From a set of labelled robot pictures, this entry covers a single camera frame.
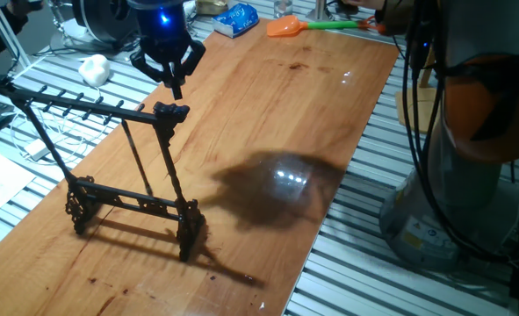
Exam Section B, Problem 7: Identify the black round fan device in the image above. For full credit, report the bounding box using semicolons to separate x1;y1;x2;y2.
49;0;155;62

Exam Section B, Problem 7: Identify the silver metal post base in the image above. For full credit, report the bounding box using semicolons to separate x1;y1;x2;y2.
306;0;335;22

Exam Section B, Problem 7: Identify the bare person hand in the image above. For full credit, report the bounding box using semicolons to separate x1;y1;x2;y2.
342;0;386;11

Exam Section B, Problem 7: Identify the blue tissue pack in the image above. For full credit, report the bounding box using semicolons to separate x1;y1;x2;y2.
211;3;260;40

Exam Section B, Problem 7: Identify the thin brown calligraphy brush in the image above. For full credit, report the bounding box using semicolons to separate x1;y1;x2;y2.
120;118;154;198

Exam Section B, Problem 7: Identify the slanted aluminium frame post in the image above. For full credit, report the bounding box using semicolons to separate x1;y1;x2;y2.
0;0;23;74

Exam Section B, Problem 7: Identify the white rounded plastic object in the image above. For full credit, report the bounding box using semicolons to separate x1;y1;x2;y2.
77;54;112;88

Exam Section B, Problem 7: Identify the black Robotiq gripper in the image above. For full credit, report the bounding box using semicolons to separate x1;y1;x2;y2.
130;2;206;101

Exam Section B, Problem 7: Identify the white paper sheet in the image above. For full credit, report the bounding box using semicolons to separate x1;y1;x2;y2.
0;144;36;225

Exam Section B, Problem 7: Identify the orange green toy shovel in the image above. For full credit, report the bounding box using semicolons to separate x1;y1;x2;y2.
266;13;387;39

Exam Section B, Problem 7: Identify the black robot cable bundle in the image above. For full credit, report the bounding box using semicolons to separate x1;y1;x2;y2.
397;0;519;264

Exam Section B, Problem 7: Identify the tan crumpled bag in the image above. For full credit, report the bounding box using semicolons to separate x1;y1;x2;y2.
195;0;234;17

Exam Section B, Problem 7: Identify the pale wooden block stand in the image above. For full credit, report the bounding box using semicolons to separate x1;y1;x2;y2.
394;47;438;135

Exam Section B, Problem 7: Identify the black ornate pen rack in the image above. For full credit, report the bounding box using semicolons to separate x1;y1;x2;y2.
0;68;206;263

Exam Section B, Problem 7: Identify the thin white cable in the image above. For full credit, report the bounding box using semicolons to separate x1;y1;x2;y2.
8;85;111;168

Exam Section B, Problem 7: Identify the bare operator hand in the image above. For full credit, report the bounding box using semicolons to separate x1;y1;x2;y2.
6;0;45;13

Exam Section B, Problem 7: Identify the glossy brown wooden board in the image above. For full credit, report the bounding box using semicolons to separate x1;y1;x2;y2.
0;18;400;316

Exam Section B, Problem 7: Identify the white power adapter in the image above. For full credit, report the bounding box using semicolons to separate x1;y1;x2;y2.
24;139;52;162

